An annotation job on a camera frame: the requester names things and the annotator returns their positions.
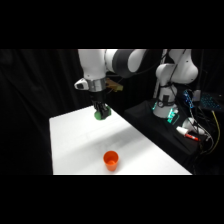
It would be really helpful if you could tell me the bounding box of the white round object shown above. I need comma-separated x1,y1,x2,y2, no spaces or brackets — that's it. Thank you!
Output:
182,117,198,132

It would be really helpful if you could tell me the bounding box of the blue backlit keyboard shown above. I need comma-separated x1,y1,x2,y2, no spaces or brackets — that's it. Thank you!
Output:
199,92,224,112

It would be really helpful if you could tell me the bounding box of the black curtain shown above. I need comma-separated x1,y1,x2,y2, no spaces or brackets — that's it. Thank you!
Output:
0,49,224,176

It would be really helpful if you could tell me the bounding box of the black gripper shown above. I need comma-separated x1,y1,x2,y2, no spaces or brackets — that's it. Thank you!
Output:
90,89,112,120

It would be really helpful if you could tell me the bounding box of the black robot stand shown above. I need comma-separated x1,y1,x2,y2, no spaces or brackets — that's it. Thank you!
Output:
123,99,202,165

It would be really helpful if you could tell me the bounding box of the yellow cable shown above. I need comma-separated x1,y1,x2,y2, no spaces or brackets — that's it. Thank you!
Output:
206,110,222,154

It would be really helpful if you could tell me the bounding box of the orange plastic cup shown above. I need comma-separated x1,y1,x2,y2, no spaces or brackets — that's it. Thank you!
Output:
102,150,120,173

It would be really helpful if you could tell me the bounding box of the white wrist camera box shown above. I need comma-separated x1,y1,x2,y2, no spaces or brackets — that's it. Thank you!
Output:
73,78,90,91

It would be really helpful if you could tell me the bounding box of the white marker with red cap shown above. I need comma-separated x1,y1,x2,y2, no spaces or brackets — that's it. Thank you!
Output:
175,126,200,142

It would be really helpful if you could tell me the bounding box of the tan bracket on wrist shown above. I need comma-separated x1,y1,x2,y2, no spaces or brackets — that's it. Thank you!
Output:
105,78,125,93

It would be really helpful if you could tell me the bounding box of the small grey box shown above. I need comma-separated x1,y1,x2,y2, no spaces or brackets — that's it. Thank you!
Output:
194,88,203,100

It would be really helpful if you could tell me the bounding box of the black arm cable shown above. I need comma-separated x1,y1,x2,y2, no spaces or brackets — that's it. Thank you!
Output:
133,49,168,76

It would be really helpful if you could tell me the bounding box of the green lit control box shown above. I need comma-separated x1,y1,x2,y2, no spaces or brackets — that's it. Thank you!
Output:
167,107,180,125

